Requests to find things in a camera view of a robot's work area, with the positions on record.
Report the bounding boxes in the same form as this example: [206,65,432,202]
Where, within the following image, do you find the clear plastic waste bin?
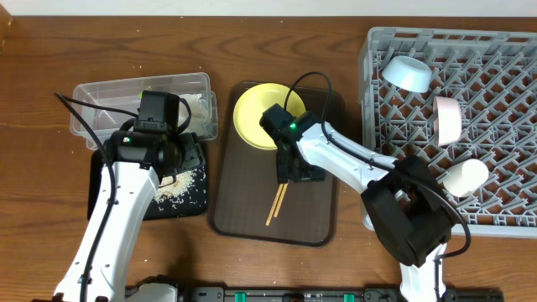
[73,72,218,142]

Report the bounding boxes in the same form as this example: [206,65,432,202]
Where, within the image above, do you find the yellow plate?
[233,83,306,150]

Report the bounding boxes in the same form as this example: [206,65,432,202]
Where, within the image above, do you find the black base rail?
[125,276,504,302]

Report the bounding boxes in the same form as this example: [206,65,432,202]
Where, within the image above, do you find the pale green cup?
[442,159,489,197]

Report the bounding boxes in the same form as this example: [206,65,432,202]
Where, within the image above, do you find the light blue bowl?
[382,55,433,93]

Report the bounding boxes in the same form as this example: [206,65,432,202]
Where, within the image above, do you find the grey plastic dishwasher rack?
[358,27,536,238]

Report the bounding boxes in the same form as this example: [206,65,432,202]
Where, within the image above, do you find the dark brown serving tray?
[208,81,337,247]

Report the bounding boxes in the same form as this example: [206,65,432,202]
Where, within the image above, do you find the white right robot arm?
[259,106,462,301]

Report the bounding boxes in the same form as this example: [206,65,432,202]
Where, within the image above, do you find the black waste tray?
[108,161,209,226]

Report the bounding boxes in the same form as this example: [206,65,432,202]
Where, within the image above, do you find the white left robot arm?
[53,131,205,301]

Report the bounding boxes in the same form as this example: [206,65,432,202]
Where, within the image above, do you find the white bowl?
[433,96,462,146]

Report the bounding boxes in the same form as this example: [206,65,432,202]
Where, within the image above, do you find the pile of rice grains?
[153,92,211,207]

